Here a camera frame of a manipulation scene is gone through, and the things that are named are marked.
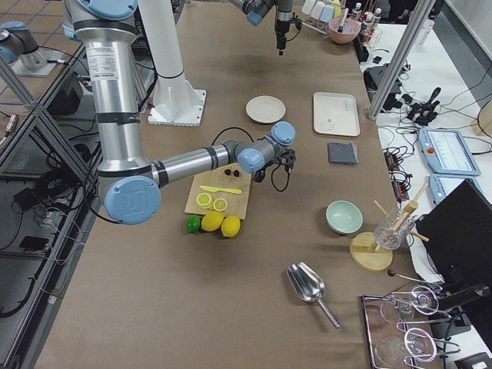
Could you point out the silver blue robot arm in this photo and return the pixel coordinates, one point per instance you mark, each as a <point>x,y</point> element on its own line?
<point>128,183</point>
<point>256,11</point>

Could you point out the blue teach pendant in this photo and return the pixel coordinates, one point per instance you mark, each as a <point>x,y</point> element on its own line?
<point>442,185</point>
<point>447,153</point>

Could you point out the wooden mug tree stand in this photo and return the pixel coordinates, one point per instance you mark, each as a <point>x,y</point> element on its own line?
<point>373,251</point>

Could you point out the white cup rack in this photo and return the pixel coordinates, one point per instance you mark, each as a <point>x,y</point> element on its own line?
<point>315,24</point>

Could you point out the mint green bowl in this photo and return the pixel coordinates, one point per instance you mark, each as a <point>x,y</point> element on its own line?
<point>344,217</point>

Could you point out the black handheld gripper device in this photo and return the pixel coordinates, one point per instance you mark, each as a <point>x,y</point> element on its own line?
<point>422,113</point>

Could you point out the grey folded cloth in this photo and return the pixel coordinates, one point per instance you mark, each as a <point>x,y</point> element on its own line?
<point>340,153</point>

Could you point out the metal scoop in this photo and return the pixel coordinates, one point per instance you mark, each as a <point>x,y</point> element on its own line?
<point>309,286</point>

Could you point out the aluminium frame post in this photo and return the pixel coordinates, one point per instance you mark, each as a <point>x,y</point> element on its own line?
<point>421,12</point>

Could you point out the blue cup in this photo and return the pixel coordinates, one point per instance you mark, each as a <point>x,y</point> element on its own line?
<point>327,13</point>

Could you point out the lemon slice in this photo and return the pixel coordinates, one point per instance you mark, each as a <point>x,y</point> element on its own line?
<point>220,204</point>
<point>204,200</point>

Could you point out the yellow lemon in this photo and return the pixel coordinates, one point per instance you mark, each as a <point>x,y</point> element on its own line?
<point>212,221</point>
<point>231,226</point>

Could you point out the round beige plate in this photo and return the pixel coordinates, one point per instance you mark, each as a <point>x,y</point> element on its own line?
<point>265,109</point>

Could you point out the metal muddler tool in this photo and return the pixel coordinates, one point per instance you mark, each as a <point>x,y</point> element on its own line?
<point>343,18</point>

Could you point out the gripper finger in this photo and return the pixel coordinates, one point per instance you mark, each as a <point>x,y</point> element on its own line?
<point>282,43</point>
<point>278,42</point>

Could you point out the crystal glass on stand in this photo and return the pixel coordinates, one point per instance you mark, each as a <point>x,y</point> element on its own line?
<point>393,230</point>

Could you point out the black monitor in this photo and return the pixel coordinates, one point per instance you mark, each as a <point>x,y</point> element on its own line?
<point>459,232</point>

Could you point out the black stand device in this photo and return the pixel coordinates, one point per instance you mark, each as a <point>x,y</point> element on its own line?
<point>373,78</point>

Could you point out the yellow plastic knife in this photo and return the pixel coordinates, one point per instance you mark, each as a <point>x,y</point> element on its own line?
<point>214,189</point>

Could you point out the yellow cup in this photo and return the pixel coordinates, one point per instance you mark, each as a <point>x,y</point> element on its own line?
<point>337,8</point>

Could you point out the pink cup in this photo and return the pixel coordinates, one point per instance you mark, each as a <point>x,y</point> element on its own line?
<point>317,10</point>

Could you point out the beige rectangular tray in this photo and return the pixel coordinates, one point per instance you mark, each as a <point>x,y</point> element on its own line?
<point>335,114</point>

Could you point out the pink bowl with ice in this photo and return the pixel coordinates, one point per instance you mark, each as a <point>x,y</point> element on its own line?
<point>350,31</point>

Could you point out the bottles in copper wire basket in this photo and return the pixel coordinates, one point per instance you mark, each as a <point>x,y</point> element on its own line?
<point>368,15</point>

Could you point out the white pillar with base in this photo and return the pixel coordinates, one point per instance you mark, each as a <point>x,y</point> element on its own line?
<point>175,101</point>

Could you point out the white cup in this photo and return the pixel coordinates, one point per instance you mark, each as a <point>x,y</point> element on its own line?
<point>308,6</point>

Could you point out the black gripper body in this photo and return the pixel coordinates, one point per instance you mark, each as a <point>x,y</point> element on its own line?
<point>260,171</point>
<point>281,28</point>

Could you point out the wire glass rack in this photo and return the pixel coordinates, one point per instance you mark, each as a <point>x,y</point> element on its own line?
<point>398,328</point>

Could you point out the wooden cutting board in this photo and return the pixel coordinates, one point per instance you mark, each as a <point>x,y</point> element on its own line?
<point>223,178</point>

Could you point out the green lime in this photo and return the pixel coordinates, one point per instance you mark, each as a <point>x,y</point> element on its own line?
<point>193,224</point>

